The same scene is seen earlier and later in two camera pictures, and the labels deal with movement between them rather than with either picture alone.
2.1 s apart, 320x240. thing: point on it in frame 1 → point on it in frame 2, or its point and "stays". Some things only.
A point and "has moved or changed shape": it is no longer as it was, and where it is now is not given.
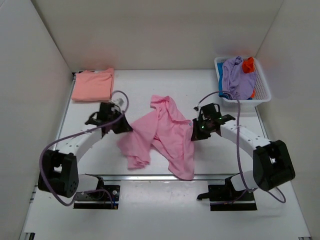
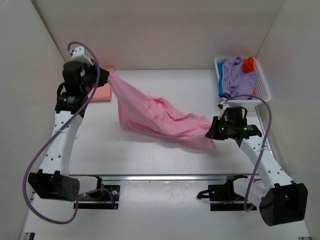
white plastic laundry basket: (262, 93) stays
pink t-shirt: (169, 132) has moved or changed shape
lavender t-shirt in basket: (240, 85) stays
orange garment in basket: (248, 65) stays
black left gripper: (125, 127) → (104, 75)
